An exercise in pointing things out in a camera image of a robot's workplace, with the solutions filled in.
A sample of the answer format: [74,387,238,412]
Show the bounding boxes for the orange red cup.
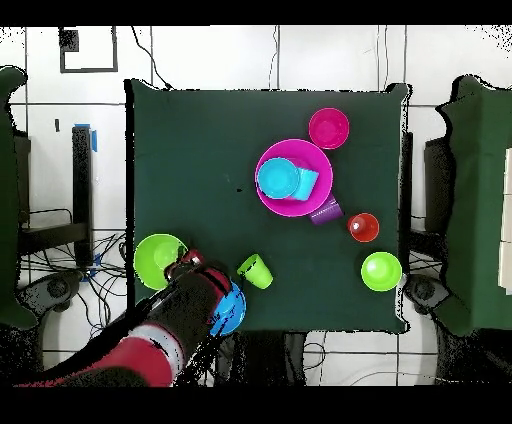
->
[346,212,381,244]

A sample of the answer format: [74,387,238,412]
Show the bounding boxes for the small magenta bowl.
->
[308,107,351,151]

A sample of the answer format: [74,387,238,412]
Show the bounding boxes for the small green bowl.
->
[360,251,403,293]

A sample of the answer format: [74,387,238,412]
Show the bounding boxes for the dark green tablecloth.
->
[124,78,410,335]

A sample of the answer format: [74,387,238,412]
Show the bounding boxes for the tangle of cables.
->
[17,207,133,337]

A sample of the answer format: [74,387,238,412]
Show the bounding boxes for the thin dark cable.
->
[268,25,280,90]

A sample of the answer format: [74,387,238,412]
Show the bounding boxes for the black box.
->
[423,137,455,235]
[13,133,32,225]

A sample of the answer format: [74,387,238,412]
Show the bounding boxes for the purple cup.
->
[306,193,345,227]

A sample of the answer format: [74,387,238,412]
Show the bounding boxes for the large green bowl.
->
[133,233,189,291]

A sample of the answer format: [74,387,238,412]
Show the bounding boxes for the large pink bowl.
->
[254,138,334,218]

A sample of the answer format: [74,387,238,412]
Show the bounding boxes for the blue cup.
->
[288,166,320,202]

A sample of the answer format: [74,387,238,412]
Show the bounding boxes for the black cable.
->
[130,25,174,90]

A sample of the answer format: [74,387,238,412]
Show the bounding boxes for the stack of white boxes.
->
[497,147,512,297]

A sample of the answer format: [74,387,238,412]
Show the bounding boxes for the grey chair base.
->
[17,269,85,313]
[403,273,451,315]

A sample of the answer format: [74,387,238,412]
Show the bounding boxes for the black metal stand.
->
[17,124,95,268]

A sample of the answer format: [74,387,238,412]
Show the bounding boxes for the green cup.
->
[236,252,275,291]

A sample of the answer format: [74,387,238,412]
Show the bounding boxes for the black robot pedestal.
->
[211,330,308,387]

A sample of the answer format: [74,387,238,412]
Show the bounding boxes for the large blue bowl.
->
[208,279,248,337]

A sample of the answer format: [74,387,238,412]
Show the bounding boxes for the small cyan bowl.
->
[256,156,301,201]

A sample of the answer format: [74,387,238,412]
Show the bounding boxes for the green cloth side table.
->
[433,75,512,337]
[0,65,39,331]

